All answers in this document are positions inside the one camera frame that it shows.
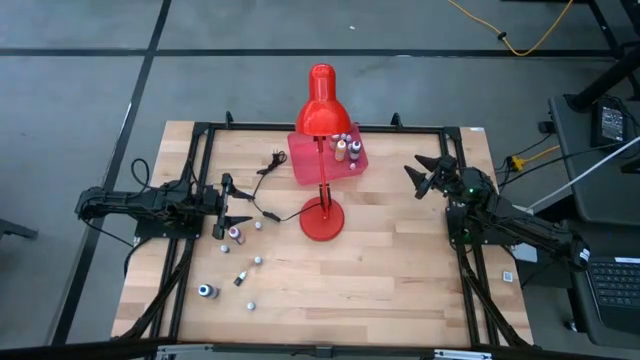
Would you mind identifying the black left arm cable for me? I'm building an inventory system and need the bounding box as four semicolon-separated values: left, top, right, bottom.
130;158;151;194

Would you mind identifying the grey chair base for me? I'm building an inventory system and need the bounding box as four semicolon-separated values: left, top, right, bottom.
0;218;40;241

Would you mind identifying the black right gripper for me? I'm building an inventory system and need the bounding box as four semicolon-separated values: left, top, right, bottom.
403;153;469;202

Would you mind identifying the black power adapter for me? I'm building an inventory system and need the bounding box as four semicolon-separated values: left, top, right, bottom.
591;98;630;149

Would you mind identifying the grey desk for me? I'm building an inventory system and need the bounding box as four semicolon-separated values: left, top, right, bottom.
548;93;640;350

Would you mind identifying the black lamp power cord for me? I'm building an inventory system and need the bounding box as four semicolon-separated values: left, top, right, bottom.
251;149;324;224

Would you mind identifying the black aluminium table frame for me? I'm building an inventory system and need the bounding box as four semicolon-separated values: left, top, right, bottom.
112;110;534;351

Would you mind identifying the yellow power plug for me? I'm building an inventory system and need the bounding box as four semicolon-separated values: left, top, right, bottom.
508;144;561;174

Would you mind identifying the black keyboard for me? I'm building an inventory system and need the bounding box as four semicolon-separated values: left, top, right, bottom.
582;256;640;336

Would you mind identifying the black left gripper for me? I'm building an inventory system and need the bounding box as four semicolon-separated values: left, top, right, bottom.
202;172;256;241

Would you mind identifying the black desk leg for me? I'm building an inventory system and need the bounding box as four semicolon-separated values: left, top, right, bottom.
564;42;640;114

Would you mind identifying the red desk lamp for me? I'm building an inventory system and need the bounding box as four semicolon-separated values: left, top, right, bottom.
294;63;354;243

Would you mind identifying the white rod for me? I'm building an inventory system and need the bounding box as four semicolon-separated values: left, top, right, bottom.
527;135;640;212

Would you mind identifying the pink translucent plastic bin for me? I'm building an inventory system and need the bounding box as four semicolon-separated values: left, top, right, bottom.
286;123;370;187

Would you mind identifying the yellow extension cord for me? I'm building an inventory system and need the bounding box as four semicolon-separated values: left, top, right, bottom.
446;0;575;57

